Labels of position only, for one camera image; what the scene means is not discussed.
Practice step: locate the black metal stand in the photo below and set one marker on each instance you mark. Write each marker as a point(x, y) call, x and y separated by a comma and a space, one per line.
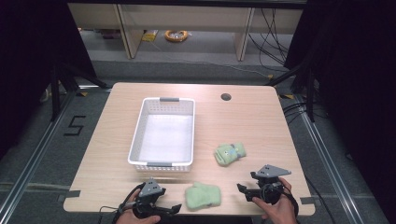
point(309, 93)
point(56, 93)

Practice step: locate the white plastic basket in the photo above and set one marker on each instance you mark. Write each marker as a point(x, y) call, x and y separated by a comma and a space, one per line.
point(166, 137)

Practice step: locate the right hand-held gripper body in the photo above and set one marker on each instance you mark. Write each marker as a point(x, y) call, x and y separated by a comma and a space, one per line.
point(271, 171)

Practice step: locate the person's left hand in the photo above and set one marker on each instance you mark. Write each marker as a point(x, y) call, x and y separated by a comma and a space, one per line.
point(124, 217)

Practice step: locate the aluminium floor rail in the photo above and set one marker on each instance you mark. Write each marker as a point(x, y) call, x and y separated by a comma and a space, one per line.
point(34, 155)
point(327, 161)

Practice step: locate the beige wooden shelf unit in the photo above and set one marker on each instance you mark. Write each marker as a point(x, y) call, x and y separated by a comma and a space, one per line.
point(186, 17)

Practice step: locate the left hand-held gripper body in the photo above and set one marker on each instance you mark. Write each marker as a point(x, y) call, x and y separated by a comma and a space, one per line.
point(151, 188)

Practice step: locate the grey tape strip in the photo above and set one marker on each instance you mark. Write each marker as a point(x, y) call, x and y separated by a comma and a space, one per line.
point(73, 193)
point(307, 200)

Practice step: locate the yellow packet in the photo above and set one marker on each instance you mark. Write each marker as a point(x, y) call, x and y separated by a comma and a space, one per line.
point(150, 36)

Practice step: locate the green mitten with face print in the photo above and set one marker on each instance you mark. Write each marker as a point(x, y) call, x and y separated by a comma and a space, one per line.
point(229, 153)

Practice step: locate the black curtain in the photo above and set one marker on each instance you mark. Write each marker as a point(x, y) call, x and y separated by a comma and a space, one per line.
point(28, 62)
point(355, 77)

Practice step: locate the person's right hand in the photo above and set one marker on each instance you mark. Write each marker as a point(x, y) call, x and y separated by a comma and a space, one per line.
point(280, 214)

